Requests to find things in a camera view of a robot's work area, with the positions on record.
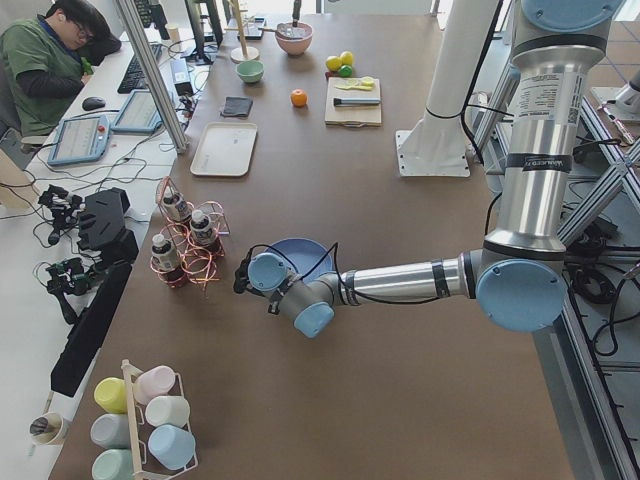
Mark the black computer mouse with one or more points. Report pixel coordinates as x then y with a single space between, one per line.
93 103

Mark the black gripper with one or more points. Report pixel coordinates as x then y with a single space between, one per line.
241 278

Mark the copper wire bottle rack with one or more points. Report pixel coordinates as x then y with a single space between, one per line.
199 263

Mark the steel muddler black tip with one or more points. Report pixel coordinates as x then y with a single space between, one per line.
355 102

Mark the tea bottle side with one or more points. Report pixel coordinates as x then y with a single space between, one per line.
203 232

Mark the pink bowl of ice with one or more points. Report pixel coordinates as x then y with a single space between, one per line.
294 40

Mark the blue plate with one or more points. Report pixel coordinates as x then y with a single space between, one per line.
307 257

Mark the green bowl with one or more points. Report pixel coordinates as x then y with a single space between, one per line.
250 71

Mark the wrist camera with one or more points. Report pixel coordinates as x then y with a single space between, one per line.
276 297

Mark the rack of pastel cups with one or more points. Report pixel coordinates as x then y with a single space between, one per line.
145 431

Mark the yellow lemon lower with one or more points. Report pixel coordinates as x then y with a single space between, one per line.
333 63

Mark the wooden cutting board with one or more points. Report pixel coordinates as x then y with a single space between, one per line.
352 116

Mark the orange fruit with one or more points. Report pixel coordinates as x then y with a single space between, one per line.
298 98

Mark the paper cup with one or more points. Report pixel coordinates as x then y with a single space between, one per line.
48 429

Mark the yellow lemon upper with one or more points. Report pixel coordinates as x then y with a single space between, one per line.
347 58

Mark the black keyboard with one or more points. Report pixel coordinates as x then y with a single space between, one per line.
134 77

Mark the tea bottle top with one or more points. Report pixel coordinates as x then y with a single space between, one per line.
176 207

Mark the blue teach pendant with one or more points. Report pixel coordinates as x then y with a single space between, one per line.
138 115
80 140

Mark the seated person green shirt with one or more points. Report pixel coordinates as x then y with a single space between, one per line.
47 61

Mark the metal ice scoop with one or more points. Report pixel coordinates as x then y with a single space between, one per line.
286 31

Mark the tea bottle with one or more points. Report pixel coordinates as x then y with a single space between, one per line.
166 262
176 207

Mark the yellow lemon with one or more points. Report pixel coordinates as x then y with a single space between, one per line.
347 58
333 63

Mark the wooden cup tree stand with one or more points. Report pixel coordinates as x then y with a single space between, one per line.
244 52

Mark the lemon half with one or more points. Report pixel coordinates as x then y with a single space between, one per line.
367 81

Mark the tea bottle front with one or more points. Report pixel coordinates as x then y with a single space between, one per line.
166 262

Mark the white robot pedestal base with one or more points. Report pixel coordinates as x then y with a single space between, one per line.
436 145

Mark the cream rabbit tray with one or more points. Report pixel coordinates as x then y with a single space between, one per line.
224 150

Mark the green lime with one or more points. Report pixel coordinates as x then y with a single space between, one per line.
345 71

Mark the grey folded cloth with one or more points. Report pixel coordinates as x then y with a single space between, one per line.
237 107

